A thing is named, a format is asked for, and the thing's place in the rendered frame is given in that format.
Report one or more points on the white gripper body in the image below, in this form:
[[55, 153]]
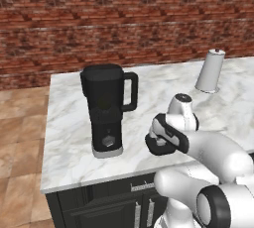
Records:
[[156, 134]]

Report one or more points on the white paper towel roll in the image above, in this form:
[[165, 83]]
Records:
[[210, 73]]

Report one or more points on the dark drawer front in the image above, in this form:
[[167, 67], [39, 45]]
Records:
[[99, 190]]

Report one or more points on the black blender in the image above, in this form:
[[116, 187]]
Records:
[[104, 113]]

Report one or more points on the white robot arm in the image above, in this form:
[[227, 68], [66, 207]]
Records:
[[211, 152]]

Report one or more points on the dark cabinet door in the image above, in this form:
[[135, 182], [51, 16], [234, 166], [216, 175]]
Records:
[[158, 210], [99, 217]]

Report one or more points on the dark kitchen island cabinet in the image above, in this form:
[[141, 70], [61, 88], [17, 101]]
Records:
[[54, 205]]

